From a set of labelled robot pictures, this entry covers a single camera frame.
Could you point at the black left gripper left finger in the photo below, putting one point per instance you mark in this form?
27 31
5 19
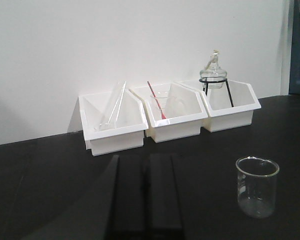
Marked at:
127 220

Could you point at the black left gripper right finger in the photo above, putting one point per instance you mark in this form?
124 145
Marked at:
162 207

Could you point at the white storage bin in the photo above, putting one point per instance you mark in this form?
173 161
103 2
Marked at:
221 115
130 126
184 112

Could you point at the middle white storage bin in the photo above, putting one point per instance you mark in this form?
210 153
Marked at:
184 112

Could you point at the left white storage bin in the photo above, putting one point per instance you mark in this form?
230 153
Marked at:
130 126

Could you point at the red stirring rod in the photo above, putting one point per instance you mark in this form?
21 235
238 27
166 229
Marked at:
157 102

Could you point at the right white storage bin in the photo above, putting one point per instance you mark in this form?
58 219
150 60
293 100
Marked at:
221 115

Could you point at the small glass beaker in bin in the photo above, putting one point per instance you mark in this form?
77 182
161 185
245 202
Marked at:
162 97

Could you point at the clear glass test tube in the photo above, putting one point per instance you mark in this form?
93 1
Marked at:
103 125

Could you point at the clear glass beaker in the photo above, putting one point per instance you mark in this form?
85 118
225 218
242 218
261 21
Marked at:
256 186

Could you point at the black wire tripod stand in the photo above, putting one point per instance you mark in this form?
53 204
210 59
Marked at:
228 92

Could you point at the glass alcohol lamp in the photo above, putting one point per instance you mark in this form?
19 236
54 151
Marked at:
212 75

